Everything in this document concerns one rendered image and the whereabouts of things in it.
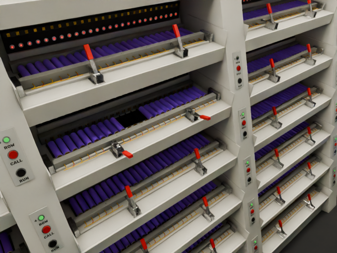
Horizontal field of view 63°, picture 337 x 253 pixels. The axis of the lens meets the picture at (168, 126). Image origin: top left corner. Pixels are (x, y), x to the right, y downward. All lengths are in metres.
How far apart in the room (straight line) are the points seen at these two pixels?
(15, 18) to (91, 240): 0.56
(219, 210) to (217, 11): 0.70
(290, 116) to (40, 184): 1.04
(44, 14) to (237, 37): 0.58
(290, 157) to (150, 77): 0.87
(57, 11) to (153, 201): 0.57
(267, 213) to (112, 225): 0.79
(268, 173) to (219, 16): 0.70
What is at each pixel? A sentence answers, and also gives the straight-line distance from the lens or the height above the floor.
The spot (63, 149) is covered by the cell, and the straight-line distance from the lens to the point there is 0.77.
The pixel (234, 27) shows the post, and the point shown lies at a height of 1.15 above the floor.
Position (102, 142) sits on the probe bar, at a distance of 0.75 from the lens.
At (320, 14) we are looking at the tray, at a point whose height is 1.11.
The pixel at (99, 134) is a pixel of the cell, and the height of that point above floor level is 0.96.
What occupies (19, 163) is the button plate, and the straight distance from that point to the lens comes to 0.66.
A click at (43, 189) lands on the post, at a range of 0.69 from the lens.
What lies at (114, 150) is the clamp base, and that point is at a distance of 0.74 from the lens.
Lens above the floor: 1.22
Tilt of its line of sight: 21 degrees down
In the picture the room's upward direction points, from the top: 12 degrees counter-clockwise
